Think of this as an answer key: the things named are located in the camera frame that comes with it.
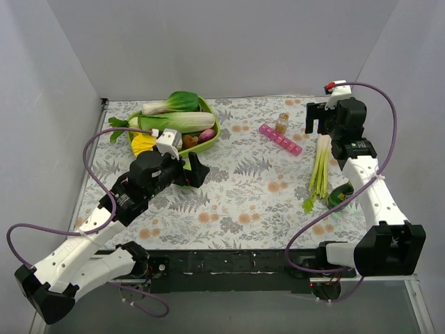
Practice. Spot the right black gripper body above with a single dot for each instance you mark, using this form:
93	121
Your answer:
320	118

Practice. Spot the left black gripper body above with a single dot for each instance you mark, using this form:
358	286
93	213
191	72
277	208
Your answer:
188	172

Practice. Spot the clear pill bottle yellow capsules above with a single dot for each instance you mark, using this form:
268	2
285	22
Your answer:
282	123

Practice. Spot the pink weekly pill organizer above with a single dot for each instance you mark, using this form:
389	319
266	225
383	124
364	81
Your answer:
280	140

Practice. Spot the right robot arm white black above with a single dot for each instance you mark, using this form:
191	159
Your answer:
392	245

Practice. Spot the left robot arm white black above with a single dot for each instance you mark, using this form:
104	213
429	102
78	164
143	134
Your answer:
56	283

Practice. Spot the yellow cabbage toy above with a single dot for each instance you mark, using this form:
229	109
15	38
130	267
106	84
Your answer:
142	143

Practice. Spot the brown mushroom toy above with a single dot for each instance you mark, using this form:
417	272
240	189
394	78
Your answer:
189	142

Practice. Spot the purple onion toy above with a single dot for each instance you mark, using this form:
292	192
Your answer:
206	135

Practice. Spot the white radish with leaves toy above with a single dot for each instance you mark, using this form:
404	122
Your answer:
117	123

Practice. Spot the long green napa cabbage toy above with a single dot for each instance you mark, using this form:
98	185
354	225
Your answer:
184	122

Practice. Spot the green celery stalk toy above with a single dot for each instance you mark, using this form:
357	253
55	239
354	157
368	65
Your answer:
319	178

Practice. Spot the green plastic tray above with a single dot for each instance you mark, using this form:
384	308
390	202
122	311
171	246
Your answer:
201	147

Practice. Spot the green round jar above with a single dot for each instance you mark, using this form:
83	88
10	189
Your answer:
339	195

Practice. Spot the bok choy toy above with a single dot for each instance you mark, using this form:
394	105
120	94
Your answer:
180	101

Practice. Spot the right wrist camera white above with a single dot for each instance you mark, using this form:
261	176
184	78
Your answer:
338	90

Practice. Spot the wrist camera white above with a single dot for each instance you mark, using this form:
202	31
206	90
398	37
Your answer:
168	143
338	90

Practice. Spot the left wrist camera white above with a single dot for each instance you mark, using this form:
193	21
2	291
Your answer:
168	143

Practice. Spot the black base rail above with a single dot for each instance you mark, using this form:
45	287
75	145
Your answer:
233	271

